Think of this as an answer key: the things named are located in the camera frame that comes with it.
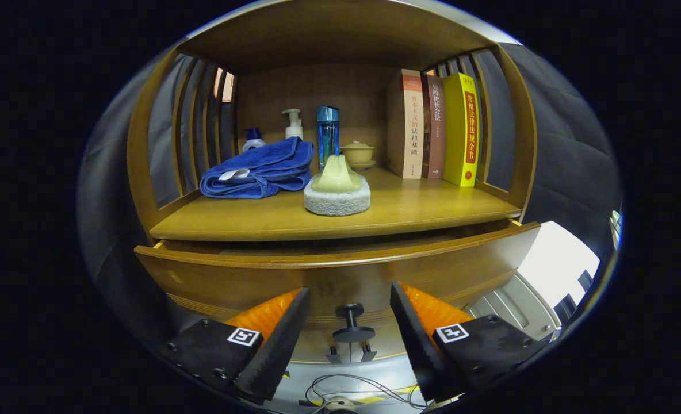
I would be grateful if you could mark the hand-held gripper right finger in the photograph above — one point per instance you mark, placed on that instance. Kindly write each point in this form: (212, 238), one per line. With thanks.
(418, 345)

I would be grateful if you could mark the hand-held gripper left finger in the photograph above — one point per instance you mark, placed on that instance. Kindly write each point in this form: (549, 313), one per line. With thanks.
(277, 351)

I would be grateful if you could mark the wooden drawer with black knob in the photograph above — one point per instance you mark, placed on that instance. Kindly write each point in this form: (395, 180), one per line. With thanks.
(346, 276)

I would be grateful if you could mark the wooden countertop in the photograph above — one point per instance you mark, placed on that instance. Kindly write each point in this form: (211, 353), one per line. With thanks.
(421, 207)

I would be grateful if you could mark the white drawer cabinet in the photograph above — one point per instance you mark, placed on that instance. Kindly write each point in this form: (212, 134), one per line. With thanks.
(553, 259)

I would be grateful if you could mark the wooden cabinet with slatted shelf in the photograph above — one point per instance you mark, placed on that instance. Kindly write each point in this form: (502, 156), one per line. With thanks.
(317, 34)

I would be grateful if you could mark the folded blue towel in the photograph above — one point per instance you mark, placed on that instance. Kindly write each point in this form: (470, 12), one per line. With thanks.
(266, 167)

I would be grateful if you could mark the yellow lidded teacup with saucer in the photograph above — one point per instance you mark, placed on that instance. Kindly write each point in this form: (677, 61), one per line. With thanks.
(358, 154)

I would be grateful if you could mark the small white blue-capped bottle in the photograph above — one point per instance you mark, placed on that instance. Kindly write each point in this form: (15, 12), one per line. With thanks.
(253, 141)

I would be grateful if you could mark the beige book with orange band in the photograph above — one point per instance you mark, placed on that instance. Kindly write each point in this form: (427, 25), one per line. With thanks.
(412, 126)

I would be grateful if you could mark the brown book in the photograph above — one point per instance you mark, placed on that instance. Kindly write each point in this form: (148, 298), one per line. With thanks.
(435, 126)

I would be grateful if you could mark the blue glass bottle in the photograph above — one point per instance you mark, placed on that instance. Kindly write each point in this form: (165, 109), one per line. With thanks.
(328, 135)

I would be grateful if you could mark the white pump bottle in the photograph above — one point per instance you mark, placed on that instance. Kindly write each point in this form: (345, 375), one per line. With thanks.
(294, 129)

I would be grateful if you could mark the yellow book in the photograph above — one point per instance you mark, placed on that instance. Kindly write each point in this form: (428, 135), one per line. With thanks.
(461, 126)

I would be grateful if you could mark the small white device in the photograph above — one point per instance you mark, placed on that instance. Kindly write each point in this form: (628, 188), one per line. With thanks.
(615, 221)

